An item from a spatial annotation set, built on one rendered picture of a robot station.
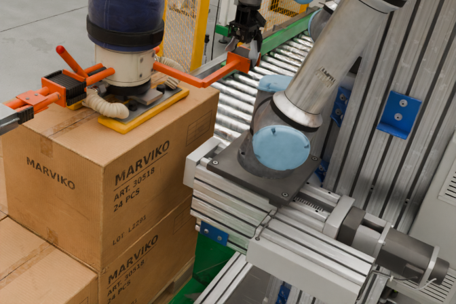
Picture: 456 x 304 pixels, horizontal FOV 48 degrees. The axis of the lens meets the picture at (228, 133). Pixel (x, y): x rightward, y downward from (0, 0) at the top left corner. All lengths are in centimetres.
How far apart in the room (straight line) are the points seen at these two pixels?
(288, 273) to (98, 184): 56
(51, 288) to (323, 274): 81
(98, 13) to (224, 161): 55
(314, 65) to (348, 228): 44
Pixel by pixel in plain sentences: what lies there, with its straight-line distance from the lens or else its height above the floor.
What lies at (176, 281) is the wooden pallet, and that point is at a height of 9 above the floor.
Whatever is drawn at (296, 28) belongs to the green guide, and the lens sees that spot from 355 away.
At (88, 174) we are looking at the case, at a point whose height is 89.
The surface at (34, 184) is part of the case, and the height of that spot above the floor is 74.
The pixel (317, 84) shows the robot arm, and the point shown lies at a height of 135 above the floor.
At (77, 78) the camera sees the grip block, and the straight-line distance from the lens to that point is 147.
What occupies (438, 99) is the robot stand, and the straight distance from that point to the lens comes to 125.
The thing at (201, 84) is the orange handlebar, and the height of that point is 108.
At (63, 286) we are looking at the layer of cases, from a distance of 163.
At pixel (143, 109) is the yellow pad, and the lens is 158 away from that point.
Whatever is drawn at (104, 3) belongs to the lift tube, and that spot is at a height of 128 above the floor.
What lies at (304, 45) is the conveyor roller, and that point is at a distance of 346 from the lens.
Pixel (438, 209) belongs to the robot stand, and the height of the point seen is 105.
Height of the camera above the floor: 177
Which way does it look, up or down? 32 degrees down
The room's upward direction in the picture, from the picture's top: 10 degrees clockwise
